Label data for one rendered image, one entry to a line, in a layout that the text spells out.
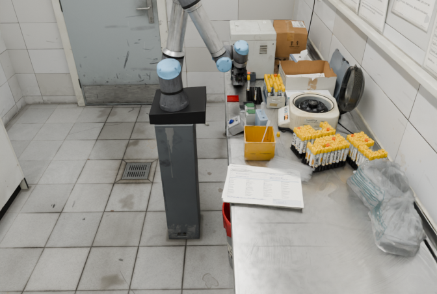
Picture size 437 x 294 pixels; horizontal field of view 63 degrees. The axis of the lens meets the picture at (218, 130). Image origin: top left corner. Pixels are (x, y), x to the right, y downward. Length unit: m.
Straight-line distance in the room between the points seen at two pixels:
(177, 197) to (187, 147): 0.37
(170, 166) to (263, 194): 0.75
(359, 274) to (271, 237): 0.29
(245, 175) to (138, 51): 2.39
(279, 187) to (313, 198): 0.14
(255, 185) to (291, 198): 0.15
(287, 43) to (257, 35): 0.48
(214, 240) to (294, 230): 1.15
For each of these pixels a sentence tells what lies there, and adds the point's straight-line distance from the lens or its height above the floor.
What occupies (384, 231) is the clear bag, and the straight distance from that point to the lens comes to 1.32.
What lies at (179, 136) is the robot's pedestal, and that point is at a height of 0.81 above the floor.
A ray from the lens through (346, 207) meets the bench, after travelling 1.44.
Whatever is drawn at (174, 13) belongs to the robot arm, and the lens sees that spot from 1.82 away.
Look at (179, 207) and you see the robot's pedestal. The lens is 2.21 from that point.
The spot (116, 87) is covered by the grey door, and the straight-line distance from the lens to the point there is 3.85.
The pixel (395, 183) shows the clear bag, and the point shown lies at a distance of 1.40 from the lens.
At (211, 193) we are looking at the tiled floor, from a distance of 2.69.
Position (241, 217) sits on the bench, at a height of 0.87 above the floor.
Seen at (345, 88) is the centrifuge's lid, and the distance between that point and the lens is 1.91.
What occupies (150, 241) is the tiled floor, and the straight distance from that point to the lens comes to 2.43.
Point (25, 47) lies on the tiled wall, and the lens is 4.06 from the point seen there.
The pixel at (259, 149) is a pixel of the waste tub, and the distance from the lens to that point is 1.55.
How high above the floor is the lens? 1.85
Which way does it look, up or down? 33 degrees down
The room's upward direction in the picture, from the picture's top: 1 degrees counter-clockwise
